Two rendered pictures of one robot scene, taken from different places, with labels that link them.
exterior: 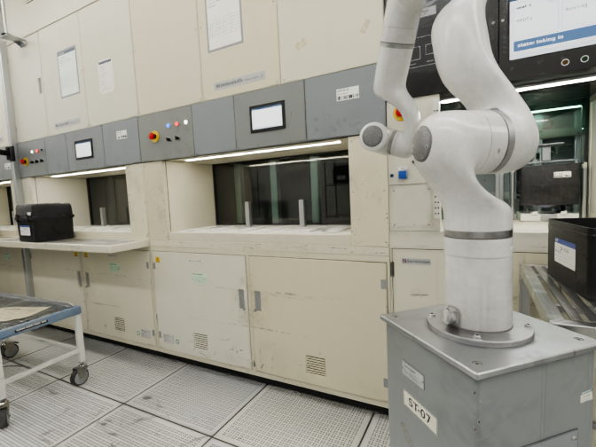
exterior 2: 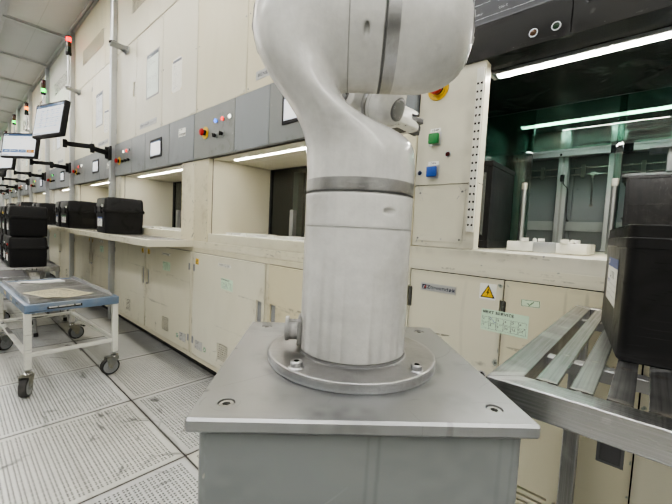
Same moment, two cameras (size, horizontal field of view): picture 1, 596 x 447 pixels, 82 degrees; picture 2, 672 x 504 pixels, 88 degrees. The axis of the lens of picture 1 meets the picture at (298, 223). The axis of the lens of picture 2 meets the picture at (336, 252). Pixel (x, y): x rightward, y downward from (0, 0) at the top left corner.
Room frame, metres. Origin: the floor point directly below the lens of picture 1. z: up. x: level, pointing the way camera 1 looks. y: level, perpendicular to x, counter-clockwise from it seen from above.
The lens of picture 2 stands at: (0.27, -0.43, 0.91)
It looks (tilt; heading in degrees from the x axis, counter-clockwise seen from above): 4 degrees down; 14
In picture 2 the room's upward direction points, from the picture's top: 3 degrees clockwise
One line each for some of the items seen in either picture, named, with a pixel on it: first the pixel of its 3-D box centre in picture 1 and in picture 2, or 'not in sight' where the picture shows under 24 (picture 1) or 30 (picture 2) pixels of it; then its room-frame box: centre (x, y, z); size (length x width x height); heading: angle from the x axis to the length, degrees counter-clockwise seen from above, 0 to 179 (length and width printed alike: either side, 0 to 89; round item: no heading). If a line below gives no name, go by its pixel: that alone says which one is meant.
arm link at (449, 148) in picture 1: (462, 175); (335, 87); (0.66, -0.32, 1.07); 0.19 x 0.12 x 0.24; 102
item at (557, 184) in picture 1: (545, 178); (669, 198); (1.60, -1.17, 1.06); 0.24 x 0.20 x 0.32; 63
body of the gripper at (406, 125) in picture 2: not in sight; (392, 118); (1.20, -0.33, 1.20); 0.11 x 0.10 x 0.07; 152
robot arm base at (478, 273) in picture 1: (477, 281); (354, 278); (0.67, -0.35, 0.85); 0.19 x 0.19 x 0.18
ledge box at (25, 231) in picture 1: (44, 221); (119, 215); (2.44, 1.81, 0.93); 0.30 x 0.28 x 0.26; 59
